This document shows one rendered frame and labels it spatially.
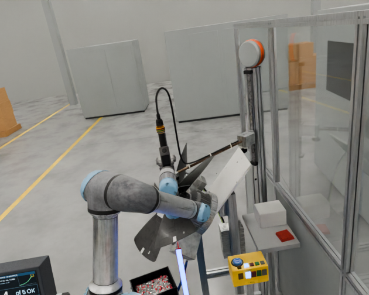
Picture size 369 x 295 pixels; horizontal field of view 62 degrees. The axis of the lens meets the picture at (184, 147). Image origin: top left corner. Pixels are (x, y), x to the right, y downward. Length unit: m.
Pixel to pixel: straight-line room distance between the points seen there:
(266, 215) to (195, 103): 5.41
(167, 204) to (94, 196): 0.24
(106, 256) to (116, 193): 0.25
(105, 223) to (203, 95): 6.20
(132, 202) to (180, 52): 6.16
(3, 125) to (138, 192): 8.80
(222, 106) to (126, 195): 6.34
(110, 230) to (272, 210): 1.17
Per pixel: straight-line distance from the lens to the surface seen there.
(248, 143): 1.95
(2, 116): 9.65
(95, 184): 1.04
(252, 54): 1.90
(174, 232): 1.54
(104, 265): 1.15
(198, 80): 7.06
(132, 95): 8.86
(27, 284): 1.52
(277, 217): 2.01
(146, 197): 0.98
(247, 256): 1.52
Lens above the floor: 2.08
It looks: 21 degrees down
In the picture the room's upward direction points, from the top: 8 degrees counter-clockwise
